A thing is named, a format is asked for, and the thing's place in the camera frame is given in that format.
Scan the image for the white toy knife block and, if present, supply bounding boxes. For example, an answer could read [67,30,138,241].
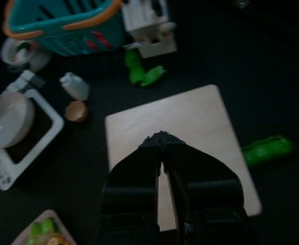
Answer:
[120,0,178,59]

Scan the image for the straight green toy vegetable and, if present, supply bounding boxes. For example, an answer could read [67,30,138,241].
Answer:
[242,135,295,168]

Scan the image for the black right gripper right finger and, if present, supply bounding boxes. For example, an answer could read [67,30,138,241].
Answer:
[162,131,262,245]

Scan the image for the white bowl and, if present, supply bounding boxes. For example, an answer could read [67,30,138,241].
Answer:
[0,91,36,149]

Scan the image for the light wooden cutting board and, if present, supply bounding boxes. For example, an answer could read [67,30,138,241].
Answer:
[104,83,263,233]

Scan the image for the grey dish rack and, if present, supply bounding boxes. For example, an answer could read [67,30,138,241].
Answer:
[0,88,67,191]

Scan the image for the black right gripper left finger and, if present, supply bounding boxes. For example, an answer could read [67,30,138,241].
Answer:
[97,131,164,245]

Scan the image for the light green toy food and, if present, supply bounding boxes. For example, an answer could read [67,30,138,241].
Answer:
[27,217,60,245]

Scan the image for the bent green toy vegetable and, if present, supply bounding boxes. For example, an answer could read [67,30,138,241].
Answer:
[124,49,167,88]

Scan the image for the white grey toy piece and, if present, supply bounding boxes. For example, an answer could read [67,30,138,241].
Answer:
[5,70,47,94]

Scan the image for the orange toy food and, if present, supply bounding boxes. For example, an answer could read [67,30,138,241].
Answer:
[45,234,73,245]

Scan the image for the white small bottle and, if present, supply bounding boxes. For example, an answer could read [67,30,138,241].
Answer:
[59,72,91,101]

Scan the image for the pale pink plate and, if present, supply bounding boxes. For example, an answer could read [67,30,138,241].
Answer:
[11,209,77,245]

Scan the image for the brown eggshell half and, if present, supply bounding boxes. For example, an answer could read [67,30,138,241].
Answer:
[64,100,89,123]

